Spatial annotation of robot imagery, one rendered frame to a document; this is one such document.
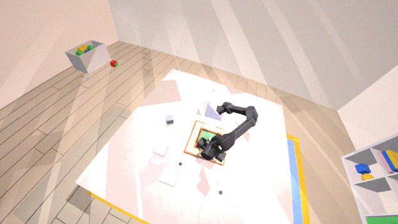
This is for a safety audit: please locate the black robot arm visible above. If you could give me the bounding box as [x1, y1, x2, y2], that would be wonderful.
[201, 101, 259, 161]

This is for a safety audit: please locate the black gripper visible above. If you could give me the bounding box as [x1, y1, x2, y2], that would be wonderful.
[197, 138, 226, 162]

